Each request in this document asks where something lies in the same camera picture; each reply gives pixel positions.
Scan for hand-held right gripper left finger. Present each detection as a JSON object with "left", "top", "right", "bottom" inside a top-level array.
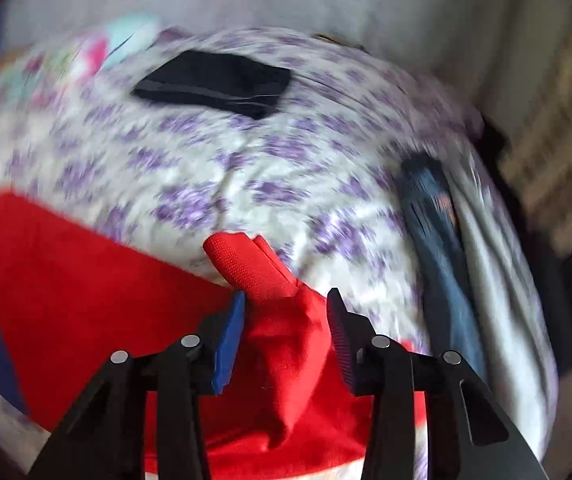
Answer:
[{"left": 26, "top": 290, "right": 247, "bottom": 480}]

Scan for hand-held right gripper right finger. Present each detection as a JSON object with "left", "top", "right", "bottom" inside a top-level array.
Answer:
[{"left": 326, "top": 287, "right": 551, "bottom": 480}]

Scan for red pants with blue stripes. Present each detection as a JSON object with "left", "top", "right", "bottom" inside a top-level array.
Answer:
[{"left": 0, "top": 191, "right": 429, "bottom": 480}]

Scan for folded black pants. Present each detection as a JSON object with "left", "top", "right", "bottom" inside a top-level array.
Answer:
[{"left": 132, "top": 50, "right": 293, "bottom": 121}]

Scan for blue jeans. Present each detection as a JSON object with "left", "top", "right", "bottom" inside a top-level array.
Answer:
[{"left": 400, "top": 152, "right": 489, "bottom": 386}]

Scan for purple floral bed sheet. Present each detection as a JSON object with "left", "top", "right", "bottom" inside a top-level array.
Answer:
[{"left": 0, "top": 27, "right": 516, "bottom": 480}]

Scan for grey garment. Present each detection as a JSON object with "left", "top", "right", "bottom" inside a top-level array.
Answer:
[{"left": 446, "top": 160, "right": 559, "bottom": 480}]

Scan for beige striped fabric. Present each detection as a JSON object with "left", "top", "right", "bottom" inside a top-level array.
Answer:
[{"left": 498, "top": 25, "right": 572, "bottom": 256}]

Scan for folded teal pink floral quilt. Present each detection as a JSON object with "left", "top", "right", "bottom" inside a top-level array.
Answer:
[{"left": 0, "top": 15, "right": 161, "bottom": 106}]

